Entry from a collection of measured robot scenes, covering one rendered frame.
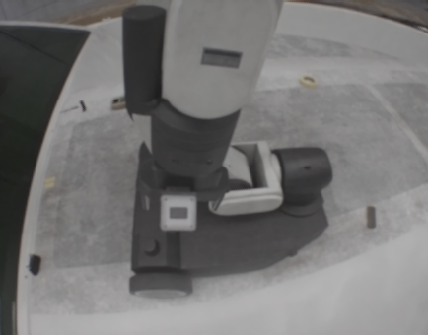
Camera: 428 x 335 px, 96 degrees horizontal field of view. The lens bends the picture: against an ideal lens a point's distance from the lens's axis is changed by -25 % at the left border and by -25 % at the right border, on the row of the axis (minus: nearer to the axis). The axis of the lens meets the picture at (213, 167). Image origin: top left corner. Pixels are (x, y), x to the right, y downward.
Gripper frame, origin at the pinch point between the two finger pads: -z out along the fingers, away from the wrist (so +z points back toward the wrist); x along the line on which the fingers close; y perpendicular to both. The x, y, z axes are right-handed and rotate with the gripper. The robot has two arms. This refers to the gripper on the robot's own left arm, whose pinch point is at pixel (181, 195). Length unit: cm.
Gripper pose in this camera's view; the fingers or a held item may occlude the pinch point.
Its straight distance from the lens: 38.1
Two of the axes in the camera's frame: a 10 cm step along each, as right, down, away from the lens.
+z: 1.8, -6.1, -7.8
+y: 0.9, 7.9, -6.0
